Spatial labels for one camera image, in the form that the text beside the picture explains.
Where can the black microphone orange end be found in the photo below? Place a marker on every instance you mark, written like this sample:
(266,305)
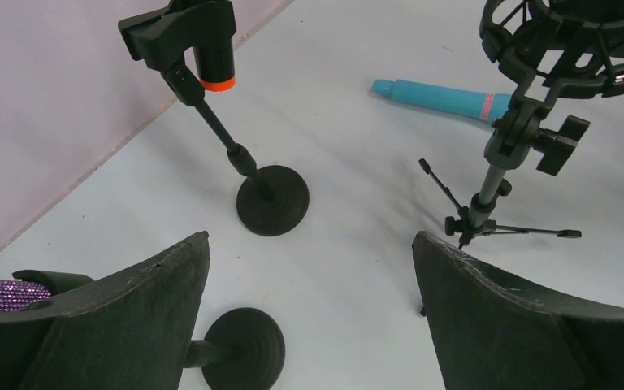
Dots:
(215,66)

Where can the blue microphone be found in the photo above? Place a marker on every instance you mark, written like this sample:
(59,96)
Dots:
(486,107)

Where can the black tripod shock mount stand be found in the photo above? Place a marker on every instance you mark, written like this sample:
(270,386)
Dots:
(551,50)

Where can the purple glitter microphone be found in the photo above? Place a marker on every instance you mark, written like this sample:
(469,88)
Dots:
(15,295)

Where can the black fork clip stand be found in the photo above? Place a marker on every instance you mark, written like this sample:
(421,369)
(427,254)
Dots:
(272,200)

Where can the black ring clip stand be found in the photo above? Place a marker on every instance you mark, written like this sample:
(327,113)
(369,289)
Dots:
(242,349)

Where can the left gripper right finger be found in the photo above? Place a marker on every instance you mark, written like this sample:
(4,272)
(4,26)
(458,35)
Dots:
(492,329)

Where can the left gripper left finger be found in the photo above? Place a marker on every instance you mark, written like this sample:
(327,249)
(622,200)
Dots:
(128,330)

